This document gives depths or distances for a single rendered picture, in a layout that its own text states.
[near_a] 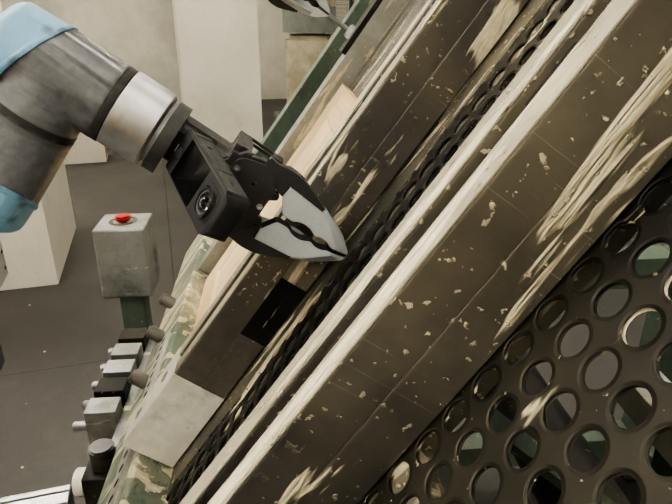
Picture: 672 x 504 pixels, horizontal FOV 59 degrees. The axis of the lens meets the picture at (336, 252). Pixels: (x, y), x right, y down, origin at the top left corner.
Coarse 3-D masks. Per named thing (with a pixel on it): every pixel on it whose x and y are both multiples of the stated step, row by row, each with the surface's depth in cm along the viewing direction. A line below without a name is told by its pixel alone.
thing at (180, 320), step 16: (208, 240) 143; (192, 256) 140; (192, 272) 125; (176, 288) 133; (192, 288) 119; (176, 304) 119; (192, 304) 114; (176, 320) 107; (192, 320) 109; (176, 336) 102; (160, 368) 94; (128, 416) 96; (112, 464) 85; (144, 464) 74; (160, 464) 76; (112, 480) 79; (128, 480) 71; (144, 480) 72; (160, 480) 74; (128, 496) 69; (144, 496) 70; (160, 496) 72
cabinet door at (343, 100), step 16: (336, 96) 110; (352, 96) 99; (336, 112) 102; (320, 128) 108; (304, 144) 111; (320, 144) 100; (304, 160) 105; (272, 208) 106; (224, 256) 121; (240, 256) 107; (224, 272) 112; (208, 288) 116; (208, 304) 107
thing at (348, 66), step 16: (384, 0) 110; (400, 0) 110; (384, 16) 111; (368, 32) 112; (384, 32) 112; (352, 48) 113; (368, 48) 113; (336, 64) 116; (352, 64) 114; (336, 80) 115; (352, 80) 115; (320, 96) 116; (304, 112) 118; (320, 112) 117; (304, 128) 118; (288, 144) 119; (288, 160) 120; (208, 256) 126; (208, 272) 128
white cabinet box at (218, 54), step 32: (192, 0) 425; (224, 0) 431; (256, 0) 437; (192, 32) 433; (224, 32) 439; (256, 32) 445; (192, 64) 441; (224, 64) 448; (256, 64) 454; (192, 96) 450; (224, 96) 456; (256, 96) 463; (224, 128) 465; (256, 128) 472
